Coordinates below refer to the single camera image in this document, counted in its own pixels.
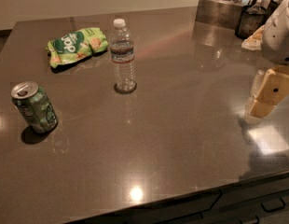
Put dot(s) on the green snack bag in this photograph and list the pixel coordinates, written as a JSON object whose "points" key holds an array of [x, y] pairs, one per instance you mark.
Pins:
{"points": [[76, 46]]}

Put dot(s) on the clear plastic water bottle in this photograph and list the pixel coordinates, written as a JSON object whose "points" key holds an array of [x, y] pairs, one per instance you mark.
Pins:
{"points": [[122, 56]]}

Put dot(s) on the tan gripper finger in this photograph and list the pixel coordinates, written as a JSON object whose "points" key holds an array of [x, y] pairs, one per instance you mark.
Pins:
{"points": [[256, 111], [275, 86]]}

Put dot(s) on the stainless steel box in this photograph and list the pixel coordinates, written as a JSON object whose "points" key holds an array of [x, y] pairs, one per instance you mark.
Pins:
{"points": [[221, 13]]}

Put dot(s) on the black drawer handle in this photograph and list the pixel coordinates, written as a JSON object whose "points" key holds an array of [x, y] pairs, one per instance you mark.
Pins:
{"points": [[272, 206]]}

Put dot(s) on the green soda can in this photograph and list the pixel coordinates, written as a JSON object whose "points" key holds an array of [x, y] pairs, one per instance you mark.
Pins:
{"points": [[35, 107]]}

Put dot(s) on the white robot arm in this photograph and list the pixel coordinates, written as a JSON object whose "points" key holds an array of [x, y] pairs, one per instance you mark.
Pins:
{"points": [[274, 44]]}

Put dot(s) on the black mesh utensil holder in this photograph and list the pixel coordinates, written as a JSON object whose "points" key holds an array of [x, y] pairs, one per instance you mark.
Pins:
{"points": [[248, 22]]}

